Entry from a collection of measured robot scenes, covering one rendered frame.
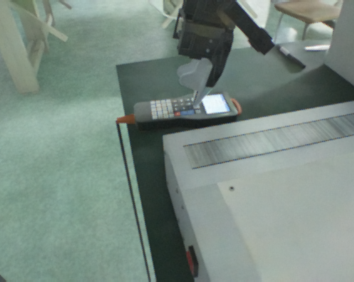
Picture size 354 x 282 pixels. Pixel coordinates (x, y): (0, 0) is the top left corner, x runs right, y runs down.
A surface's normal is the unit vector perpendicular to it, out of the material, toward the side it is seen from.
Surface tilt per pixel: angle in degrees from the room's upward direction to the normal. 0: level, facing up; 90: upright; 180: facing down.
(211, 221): 0
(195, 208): 0
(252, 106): 0
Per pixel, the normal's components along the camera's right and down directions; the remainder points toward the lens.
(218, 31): 0.15, 0.66
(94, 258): -0.03, -0.75
